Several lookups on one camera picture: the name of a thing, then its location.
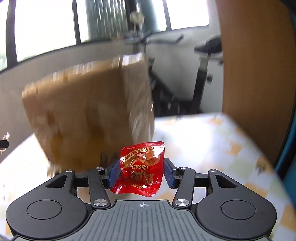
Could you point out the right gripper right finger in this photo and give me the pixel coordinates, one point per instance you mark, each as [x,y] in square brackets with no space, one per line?
[185,180]

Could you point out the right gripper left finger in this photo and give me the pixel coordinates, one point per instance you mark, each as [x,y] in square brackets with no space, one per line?
[97,180]

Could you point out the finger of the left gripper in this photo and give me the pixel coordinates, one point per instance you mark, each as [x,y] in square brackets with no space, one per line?
[4,144]

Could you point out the red small snack packet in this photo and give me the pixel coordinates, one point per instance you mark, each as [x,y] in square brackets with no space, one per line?
[142,167]

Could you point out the brown cardboard box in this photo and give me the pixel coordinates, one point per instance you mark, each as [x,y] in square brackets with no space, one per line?
[84,115]

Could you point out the black exercise bike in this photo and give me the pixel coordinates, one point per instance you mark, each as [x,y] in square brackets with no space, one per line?
[185,77]

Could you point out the blue chair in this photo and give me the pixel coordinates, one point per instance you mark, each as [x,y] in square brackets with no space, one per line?
[285,166]

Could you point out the dark framed window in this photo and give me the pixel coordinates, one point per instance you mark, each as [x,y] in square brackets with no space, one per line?
[33,28]

